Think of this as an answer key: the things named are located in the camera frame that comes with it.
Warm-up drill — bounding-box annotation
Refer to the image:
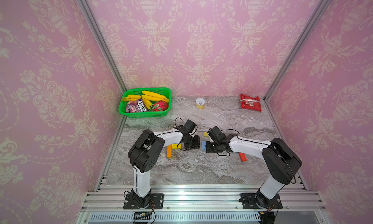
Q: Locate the light blue block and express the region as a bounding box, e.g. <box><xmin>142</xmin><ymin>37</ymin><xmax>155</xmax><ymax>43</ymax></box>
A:
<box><xmin>201</xmin><ymin>141</ymin><xmax>206</xmax><ymax>151</ymax></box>

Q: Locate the small yellow block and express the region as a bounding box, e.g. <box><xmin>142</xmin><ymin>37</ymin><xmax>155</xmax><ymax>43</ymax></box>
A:
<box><xmin>172</xmin><ymin>144</ymin><xmax>182</xmax><ymax>149</ymax></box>

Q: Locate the orange block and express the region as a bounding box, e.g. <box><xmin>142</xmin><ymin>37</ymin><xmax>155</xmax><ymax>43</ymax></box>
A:
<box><xmin>166</xmin><ymin>145</ymin><xmax>173</xmax><ymax>158</ymax></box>

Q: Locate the red block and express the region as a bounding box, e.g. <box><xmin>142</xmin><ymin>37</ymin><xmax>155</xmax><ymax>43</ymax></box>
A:
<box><xmin>239</xmin><ymin>153</ymin><xmax>247</xmax><ymax>162</ymax></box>

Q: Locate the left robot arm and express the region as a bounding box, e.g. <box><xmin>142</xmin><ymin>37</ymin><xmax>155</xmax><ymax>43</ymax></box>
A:
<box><xmin>124</xmin><ymin>128</ymin><xmax>201</xmax><ymax>209</ymax></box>

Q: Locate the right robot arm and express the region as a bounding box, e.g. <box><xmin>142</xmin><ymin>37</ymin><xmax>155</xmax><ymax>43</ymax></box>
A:
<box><xmin>206</xmin><ymin>134</ymin><xmax>302</xmax><ymax>209</ymax></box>

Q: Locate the yellow paper cup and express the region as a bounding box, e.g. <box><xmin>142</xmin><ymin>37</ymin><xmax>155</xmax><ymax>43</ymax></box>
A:
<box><xmin>196</xmin><ymin>98</ymin><xmax>206</xmax><ymax>110</ymax></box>

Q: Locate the red dragon fruit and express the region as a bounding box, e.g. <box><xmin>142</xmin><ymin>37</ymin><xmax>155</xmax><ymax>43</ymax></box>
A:
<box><xmin>151</xmin><ymin>101</ymin><xmax>169</xmax><ymax>112</ymax></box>

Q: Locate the red snack bag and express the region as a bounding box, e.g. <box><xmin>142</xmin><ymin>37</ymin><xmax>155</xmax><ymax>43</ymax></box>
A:
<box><xmin>240</xmin><ymin>94</ymin><xmax>262</xmax><ymax>112</ymax></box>

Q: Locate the yellow banana bunch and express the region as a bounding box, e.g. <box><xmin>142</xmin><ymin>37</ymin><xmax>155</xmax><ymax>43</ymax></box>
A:
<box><xmin>121</xmin><ymin>91</ymin><xmax>169</xmax><ymax>110</ymax></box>

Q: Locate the purple snack packet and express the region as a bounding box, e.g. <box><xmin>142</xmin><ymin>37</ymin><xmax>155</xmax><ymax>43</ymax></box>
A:
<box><xmin>125</xmin><ymin>98</ymin><xmax>149</xmax><ymax>113</ymax></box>

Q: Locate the green plastic basket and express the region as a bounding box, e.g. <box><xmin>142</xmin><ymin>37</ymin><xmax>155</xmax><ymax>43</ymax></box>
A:
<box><xmin>119</xmin><ymin>87</ymin><xmax>172</xmax><ymax>118</ymax></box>

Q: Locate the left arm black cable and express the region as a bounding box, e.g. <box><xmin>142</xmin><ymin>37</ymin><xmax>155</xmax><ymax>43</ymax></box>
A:
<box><xmin>174</xmin><ymin>117</ymin><xmax>199</xmax><ymax>151</ymax></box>

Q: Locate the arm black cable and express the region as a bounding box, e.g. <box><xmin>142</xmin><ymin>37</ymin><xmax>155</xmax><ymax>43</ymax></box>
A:
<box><xmin>215</xmin><ymin>129</ymin><xmax>296</xmax><ymax>185</ymax></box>
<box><xmin>174</xmin><ymin>117</ymin><xmax>199</xmax><ymax>151</ymax></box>

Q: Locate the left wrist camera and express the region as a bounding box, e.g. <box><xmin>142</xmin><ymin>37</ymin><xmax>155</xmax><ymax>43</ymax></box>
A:
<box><xmin>181</xmin><ymin>120</ymin><xmax>198</xmax><ymax>135</ymax></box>

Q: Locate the aluminium rail frame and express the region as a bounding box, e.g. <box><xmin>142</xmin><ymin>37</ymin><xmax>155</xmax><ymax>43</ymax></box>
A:
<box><xmin>81</xmin><ymin>183</ymin><xmax>332</xmax><ymax>224</ymax></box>

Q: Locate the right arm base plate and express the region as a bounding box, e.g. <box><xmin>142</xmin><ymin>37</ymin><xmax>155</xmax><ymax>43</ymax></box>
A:
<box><xmin>239</xmin><ymin>193</ymin><xmax>283</xmax><ymax>210</ymax></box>

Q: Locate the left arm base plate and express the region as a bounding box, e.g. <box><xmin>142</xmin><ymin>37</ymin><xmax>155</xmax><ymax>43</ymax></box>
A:
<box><xmin>123</xmin><ymin>193</ymin><xmax>164</xmax><ymax>209</ymax></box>

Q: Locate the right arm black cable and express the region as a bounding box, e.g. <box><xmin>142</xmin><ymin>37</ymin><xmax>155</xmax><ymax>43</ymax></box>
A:
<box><xmin>215</xmin><ymin>129</ymin><xmax>296</xmax><ymax>185</ymax></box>

